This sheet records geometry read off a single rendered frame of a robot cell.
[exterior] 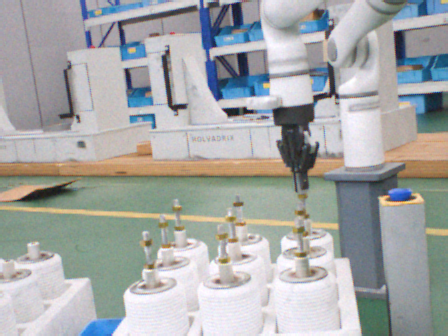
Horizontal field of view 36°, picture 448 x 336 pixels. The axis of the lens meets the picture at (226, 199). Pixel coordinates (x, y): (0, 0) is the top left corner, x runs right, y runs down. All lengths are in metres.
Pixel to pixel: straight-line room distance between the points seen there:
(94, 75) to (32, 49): 4.26
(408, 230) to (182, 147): 2.85
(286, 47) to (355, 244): 0.61
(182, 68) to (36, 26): 4.95
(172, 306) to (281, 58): 0.46
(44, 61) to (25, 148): 3.87
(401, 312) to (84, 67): 3.57
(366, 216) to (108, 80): 3.24
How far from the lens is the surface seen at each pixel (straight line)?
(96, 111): 4.55
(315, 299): 1.02
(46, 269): 1.36
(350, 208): 1.63
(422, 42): 10.00
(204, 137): 3.84
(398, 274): 1.22
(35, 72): 8.77
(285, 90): 1.20
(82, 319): 1.41
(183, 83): 4.09
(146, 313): 1.05
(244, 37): 6.95
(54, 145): 4.82
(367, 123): 1.60
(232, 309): 1.03
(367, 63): 1.63
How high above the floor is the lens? 0.57
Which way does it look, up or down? 11 degrees down
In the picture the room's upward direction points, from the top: 7 degrees counter-clockwise
